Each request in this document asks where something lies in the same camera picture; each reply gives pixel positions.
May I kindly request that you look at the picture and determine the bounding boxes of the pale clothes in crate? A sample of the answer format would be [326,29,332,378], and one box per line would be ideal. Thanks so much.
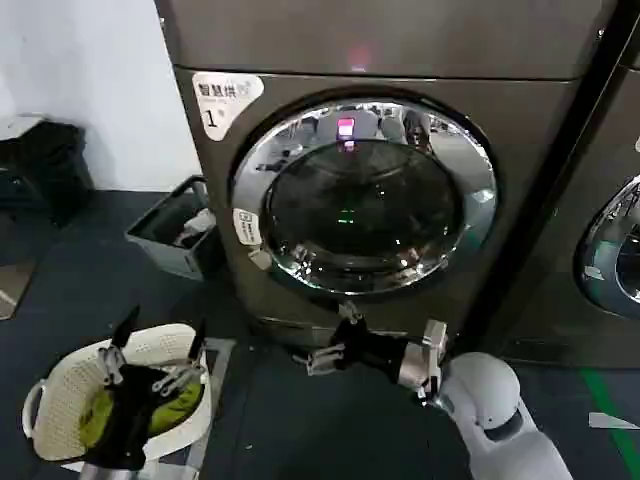
[173,208,218,250]

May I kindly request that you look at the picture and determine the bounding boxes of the grey dryer with number sticker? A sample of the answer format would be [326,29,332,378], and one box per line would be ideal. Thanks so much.
[158,0,619,362]

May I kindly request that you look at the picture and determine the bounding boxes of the grey dryer without sticker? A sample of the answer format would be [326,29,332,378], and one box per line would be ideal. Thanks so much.
[499,47,640,369]

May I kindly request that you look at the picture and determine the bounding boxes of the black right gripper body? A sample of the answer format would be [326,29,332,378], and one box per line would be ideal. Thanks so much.
[328,321,409,387]

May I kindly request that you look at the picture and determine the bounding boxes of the green floor tape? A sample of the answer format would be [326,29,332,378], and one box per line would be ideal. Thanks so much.
[579,368,640,472]

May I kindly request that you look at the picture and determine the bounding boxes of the white perforated laundry basket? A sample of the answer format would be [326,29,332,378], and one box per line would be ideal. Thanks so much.
[21,323,214,462]

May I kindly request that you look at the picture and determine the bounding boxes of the small white door sticker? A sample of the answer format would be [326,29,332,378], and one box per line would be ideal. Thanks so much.
[231,206,264,247]

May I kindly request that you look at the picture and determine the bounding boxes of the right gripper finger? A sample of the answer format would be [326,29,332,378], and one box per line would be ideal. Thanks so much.
[291,345,347,377]
[337,302,365,327]

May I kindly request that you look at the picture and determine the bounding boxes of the white number sticker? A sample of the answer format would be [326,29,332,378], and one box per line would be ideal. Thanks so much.
[192,71,266,142]

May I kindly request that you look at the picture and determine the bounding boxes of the green cloth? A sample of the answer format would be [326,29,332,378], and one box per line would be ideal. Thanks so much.
[81,380,206,452]

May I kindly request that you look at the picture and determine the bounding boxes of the round glass dryer door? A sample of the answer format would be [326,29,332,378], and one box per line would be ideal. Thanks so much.
[573,173,640,306]
[230,85,501,302]

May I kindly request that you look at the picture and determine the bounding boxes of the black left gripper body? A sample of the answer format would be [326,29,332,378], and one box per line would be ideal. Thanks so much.
[83,365,170,470]

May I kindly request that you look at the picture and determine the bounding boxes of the dark grey plastic crate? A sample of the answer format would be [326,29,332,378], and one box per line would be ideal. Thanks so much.
[124,174,225,282]

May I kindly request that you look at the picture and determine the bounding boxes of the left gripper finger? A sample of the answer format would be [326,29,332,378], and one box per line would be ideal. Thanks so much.
[96,304,142,386]
[151,318,208,397]

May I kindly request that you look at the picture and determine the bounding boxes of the black storage bin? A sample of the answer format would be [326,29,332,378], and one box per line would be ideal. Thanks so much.
[0,113,97,229]

